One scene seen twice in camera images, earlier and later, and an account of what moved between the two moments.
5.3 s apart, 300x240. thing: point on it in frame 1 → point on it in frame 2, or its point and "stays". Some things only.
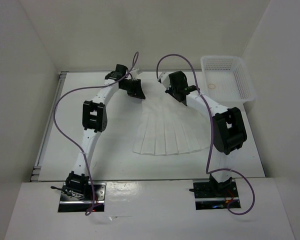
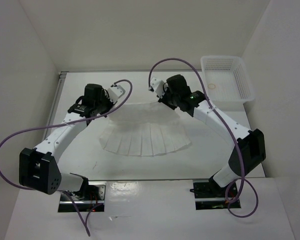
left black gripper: x=137 y=91 → x=110 y=102
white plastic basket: x=227 y=80 stays
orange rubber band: x=211 y=88 stays
